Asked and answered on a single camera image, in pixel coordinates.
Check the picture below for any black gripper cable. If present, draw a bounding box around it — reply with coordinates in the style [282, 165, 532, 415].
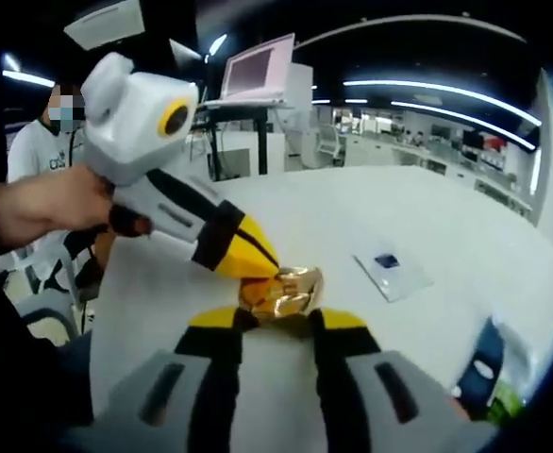
[78, 226, 99, 331]

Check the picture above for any white mesh office chair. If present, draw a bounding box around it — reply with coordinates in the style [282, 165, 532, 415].
[314, 123, 346, 166]

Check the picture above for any white skincare sachet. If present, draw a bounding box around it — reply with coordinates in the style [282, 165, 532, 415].
[351, 252, 436, 303]

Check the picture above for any person's right hand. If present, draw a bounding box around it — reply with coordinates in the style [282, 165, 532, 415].
[448, 395, 472, 422]

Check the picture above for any ceiling air conditioner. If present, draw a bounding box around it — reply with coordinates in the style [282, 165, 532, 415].
[63, 0, 145, 48]

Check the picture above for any white plastic chair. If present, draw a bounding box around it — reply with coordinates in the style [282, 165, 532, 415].
[9, 235, 82, 303]

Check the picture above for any white office counter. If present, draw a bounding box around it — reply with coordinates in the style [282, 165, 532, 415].
[342, 134, 532, 218]

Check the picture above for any ceiling light strip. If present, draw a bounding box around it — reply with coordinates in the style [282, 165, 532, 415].
[342, 78, 542, 126]
[391, 100, 541, 150]

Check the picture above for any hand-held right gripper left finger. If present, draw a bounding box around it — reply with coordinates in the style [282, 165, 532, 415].
[66, 305, 244, 453]

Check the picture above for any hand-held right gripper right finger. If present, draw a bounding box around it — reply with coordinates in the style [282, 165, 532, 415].
[310, 306, 499, 453]

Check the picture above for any gold skincare sachet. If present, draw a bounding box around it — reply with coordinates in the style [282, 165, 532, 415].
[237, 264, 326, 327]

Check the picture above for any person's left hand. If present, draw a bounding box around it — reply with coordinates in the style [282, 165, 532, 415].
[66, 164, 154, 238]

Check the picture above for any person's dark clothed torso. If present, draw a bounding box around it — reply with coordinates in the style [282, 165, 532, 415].
[0, 244, 93, 453]

